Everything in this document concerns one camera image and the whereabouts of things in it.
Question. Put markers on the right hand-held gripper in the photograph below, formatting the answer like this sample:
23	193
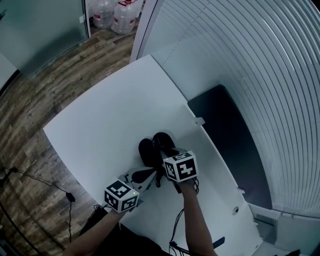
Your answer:
181	166

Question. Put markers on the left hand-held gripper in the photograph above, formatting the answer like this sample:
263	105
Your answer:
122	196

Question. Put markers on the black zippered earphone case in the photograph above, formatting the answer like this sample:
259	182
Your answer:
150	155

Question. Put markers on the person's left forearm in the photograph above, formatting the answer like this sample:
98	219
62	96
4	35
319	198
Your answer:
95	232

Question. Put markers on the person's right forearm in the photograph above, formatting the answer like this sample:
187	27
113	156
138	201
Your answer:
197	220

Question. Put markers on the long dark desk divider panel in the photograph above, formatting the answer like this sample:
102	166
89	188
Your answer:
232	145

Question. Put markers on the person's dark clothing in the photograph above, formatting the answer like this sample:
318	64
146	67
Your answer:
140	245

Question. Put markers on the black smartphone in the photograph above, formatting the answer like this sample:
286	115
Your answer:
218	243

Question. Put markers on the wide white window blinds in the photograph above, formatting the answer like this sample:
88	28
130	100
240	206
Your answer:
250	75

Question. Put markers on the clear water jug red cap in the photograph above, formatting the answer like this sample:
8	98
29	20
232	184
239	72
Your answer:
103	13
125	17

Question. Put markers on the frosted glass door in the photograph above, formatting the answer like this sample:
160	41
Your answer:
42	32

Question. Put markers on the white divider bracket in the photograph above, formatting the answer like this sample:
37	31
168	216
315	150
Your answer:
199	121
240	190

